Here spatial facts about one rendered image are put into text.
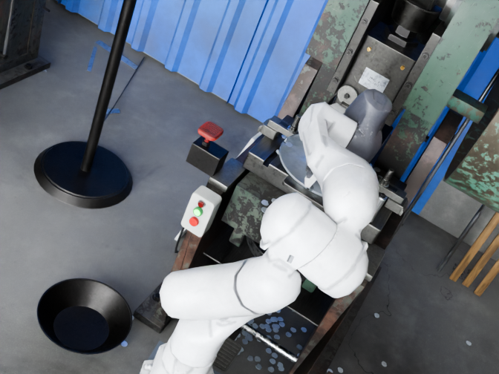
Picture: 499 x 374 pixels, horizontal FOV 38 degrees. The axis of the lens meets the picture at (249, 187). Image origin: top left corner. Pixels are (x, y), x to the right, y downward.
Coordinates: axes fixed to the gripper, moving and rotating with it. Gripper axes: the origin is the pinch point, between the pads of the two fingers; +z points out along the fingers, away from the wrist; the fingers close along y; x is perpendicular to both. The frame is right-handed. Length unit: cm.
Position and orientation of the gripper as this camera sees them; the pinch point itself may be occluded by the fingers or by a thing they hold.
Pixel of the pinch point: (312, 176)
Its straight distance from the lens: 194.9
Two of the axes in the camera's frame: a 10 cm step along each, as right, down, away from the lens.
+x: 0.8, -8.7, 4.9
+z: -3.2, 4.4, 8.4
